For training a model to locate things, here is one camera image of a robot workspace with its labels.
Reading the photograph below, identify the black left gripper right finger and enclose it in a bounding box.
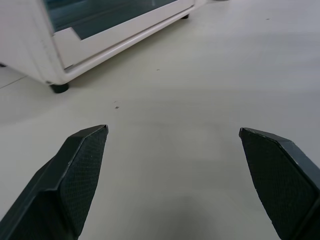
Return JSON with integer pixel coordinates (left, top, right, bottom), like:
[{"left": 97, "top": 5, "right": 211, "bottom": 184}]
[{"left": 238, "top": 127, "right": 320, "bottom": 240}]

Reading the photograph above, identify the glass oven door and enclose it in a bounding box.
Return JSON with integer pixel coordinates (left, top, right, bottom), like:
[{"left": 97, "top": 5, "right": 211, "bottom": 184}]
[{"left": 41, "top": 0, "right": 196, "bottom": 71}]

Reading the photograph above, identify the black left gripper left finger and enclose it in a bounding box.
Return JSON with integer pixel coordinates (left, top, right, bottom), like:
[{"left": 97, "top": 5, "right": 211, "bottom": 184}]
[{"left": 0, "top": 124, "right": 109, "bottom": 240}]

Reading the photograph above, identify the white toaster oven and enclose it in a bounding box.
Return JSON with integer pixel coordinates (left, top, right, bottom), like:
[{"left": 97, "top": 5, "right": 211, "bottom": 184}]
[{"left": 0, "top": 0, "right": 208, "bottom": 94}]

